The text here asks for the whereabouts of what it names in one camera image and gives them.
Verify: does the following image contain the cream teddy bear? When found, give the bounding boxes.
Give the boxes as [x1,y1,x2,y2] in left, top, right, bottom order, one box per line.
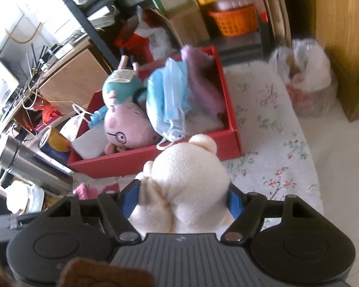
[128,133,236,235]

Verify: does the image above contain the white foam sheet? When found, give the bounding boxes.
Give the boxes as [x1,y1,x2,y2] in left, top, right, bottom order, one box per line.
[72,125,108,159]

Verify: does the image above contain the pink pig plush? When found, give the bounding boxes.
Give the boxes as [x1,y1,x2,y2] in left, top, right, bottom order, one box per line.
[104,102,162,155]

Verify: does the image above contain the blue face masks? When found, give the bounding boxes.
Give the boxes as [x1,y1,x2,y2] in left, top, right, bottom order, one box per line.
[146,58,191,151]

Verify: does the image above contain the purple cloth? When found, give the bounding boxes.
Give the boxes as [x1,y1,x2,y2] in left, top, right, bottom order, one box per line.
[181,45,226,117]

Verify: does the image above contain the teal dinosaur plush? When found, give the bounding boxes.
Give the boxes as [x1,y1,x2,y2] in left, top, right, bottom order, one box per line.
[88,55,145,129]

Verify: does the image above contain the white green towel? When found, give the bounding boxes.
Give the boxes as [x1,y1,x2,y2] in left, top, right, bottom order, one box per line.
[185,108,225,137]

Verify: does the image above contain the pink cloth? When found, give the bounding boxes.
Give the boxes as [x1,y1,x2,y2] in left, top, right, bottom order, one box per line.
[73,183,120,200]

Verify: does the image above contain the red cardboard box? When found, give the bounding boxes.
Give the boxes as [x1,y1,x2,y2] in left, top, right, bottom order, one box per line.
[67,46,242,179]

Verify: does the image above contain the blue drink can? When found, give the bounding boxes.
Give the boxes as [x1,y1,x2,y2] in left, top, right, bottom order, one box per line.
[38,126,71,165]

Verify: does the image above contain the stainless steel thermos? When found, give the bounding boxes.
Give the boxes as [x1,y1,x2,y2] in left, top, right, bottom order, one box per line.
[0,137,73,197]

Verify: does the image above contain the wooden desk left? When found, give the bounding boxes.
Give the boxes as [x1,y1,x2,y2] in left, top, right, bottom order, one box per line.
[14,37,112,132]

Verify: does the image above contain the white plastic bag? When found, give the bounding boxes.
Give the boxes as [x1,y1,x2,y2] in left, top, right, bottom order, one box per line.
[269,38,338,117]

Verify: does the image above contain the red white bag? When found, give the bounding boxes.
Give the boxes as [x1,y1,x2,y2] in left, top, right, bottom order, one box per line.
[113,6,177,64]

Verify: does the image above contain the orange plastic basket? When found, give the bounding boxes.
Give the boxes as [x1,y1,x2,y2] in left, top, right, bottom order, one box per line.
[209,5,258,37]

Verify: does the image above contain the brown cardboard box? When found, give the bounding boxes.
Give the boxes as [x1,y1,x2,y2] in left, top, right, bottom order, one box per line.
[144,5,210,47]

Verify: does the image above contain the green white box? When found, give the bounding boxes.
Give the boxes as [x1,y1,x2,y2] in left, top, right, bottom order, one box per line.
[150,0,198,16]

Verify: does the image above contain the wooden cabinet right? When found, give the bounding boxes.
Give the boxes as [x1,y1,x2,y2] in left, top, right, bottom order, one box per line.
[315,0,359,121]

